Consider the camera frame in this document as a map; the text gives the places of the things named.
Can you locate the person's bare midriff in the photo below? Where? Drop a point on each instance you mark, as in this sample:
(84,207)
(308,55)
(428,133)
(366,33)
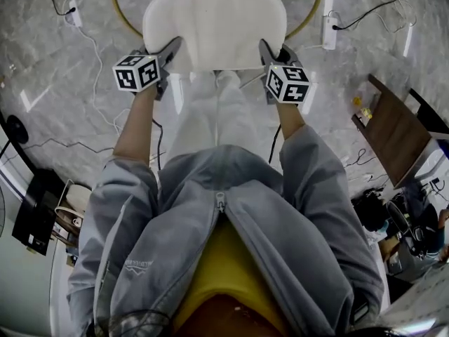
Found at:
(235,314)

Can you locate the person's yellow shirt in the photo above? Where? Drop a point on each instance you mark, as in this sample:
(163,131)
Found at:
(228,258)

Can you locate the person's white trousers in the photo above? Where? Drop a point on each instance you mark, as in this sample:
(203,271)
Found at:
(207,118)

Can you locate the white power strip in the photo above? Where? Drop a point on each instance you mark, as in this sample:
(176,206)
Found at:
(74,14)
(329,32)

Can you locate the black box cabinet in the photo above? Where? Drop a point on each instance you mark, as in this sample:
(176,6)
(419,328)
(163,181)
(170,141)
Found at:
(35,212)

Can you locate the person's right forearm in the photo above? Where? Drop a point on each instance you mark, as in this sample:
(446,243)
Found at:
(289,121)

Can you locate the white cushion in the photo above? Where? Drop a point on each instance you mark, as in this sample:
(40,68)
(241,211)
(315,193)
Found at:
(217,23)

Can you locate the black clip device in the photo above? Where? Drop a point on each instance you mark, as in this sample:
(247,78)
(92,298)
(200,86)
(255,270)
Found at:
(361,312)

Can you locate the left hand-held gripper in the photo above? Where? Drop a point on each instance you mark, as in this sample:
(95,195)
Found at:
(135,74)

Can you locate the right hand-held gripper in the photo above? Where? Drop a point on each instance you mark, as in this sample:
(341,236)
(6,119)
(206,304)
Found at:
(289,84)

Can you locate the person's grey zip jacket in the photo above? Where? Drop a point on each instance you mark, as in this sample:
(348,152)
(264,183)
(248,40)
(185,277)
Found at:
(161,241)

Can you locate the small yellow toy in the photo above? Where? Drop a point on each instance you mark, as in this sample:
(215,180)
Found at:
(366,112)
(357,100)

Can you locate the person's left forearm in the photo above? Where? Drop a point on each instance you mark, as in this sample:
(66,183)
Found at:
(135,128)

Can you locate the black round floor base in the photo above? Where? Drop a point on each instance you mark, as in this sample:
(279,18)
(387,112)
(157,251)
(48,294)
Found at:
(17,128)

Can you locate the dark wooden side table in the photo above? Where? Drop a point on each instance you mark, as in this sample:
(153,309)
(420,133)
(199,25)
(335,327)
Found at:
(396,139)

